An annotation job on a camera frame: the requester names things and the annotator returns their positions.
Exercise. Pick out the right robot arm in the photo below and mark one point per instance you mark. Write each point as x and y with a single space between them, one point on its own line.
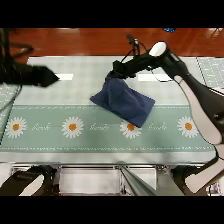
200 96

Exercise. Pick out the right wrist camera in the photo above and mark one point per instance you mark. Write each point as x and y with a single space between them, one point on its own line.
132 41

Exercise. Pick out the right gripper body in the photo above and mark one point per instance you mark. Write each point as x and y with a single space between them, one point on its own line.
122 69

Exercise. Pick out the blue T-shirt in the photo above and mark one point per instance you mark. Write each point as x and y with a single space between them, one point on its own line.
125 101

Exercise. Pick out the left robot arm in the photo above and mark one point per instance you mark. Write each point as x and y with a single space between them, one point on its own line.
16 73

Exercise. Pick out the silver frame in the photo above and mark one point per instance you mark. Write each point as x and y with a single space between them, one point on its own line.
100 176

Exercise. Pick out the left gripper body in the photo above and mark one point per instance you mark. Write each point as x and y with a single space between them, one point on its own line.
33 76

